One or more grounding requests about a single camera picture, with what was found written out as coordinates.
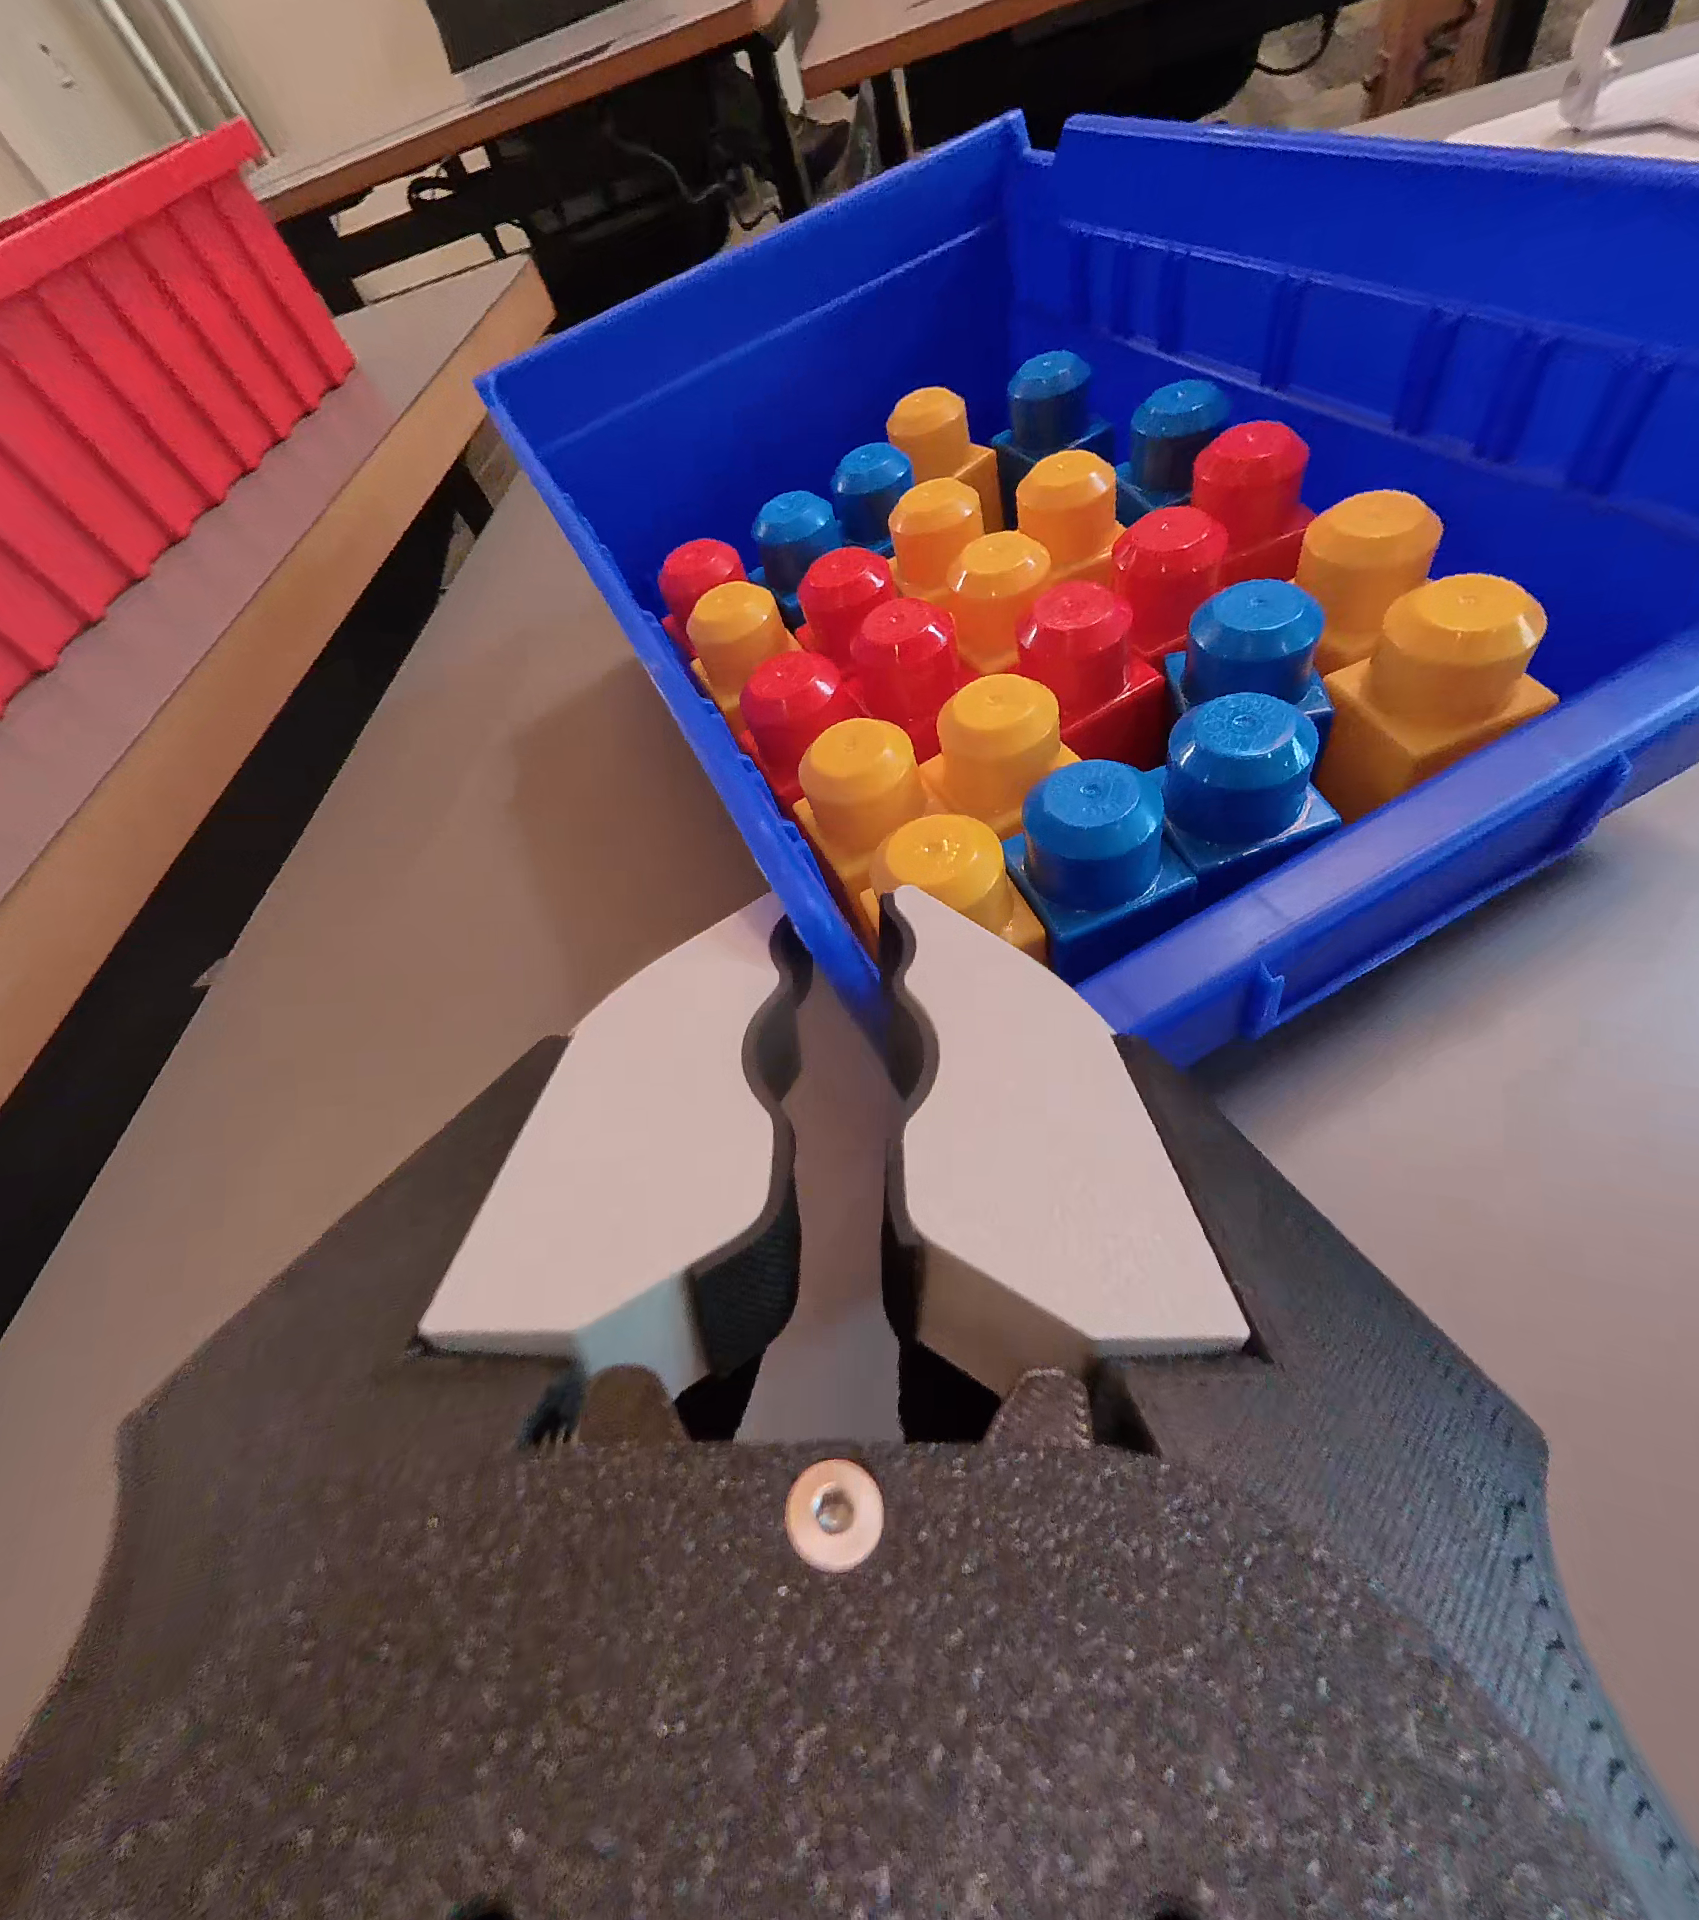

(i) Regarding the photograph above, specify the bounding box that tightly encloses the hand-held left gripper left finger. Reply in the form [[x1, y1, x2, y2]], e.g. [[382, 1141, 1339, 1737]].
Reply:
[[418, 897, 814, 1433]]

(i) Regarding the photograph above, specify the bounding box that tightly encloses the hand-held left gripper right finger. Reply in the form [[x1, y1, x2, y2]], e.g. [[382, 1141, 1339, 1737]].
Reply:
[[878, 885, 1250, 1399]]

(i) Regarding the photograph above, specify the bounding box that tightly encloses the pile of blocks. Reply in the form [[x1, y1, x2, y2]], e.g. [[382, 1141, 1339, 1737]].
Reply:
[[658, 348, 1564, 962]]

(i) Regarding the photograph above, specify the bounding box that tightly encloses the blue plastic bin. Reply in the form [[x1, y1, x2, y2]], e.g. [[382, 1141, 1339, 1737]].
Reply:
[[476, 112, 1699, 1070]]

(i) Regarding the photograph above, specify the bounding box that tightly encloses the red plastic bin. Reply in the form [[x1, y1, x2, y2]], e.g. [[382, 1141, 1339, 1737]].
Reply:
[[0, 122, 357, 819]]

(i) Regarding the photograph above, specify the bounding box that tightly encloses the wooden table with black legs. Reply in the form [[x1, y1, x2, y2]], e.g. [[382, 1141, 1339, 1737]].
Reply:
[[248, 0, 814, 228]]

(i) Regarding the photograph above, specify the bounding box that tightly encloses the white document stand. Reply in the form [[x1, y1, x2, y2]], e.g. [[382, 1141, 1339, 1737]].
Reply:
[[1439, 0, 1699, 151]]

